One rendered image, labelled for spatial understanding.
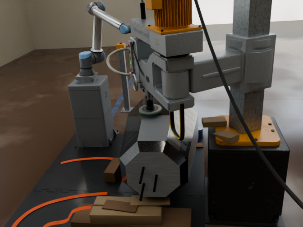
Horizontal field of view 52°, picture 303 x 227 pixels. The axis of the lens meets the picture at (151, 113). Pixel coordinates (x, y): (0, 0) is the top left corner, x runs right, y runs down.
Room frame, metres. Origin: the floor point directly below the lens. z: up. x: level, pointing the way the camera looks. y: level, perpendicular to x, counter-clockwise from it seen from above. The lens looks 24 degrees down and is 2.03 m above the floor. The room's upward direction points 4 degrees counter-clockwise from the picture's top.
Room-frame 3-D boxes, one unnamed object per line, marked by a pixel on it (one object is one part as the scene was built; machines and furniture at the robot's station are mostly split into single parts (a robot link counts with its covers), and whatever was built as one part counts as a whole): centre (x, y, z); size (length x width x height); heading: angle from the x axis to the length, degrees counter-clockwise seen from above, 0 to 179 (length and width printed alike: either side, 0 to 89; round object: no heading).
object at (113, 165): (2.90, 0.45, 0.07); 0.30 x 0.12 x 0.12; 164
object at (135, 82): (2.55, 0.09, 1.18); 0.15 x 0.10 x 0.15; 17
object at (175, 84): (2.07, -0.18, 1.32); 0.19 x 0.19 x 0.20
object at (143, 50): (2.62, -0.02, 1.30); 0.36 x 0.22 x 0.45; 17
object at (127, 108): (4.70, 0.38, 0.54); 0.20 x 0.20 x 1.09; 80
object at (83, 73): (3.75, 0.75, 0.98); 0.19 x 0.19 x 0.10
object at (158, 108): (2.70, 0.01, 0.86); 0.21 x 0.21 x 0.01
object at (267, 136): (2.34, -0.77, 0.76); 0.49 x 0.49 x 0.05; 80
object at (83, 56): (3.75, 0.74, 1.11); 0.17 x 0.15 x 0.18; 141
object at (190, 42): (2.36, -0.09, 1.60); 0.96 x 0.25 x 0.17; 17
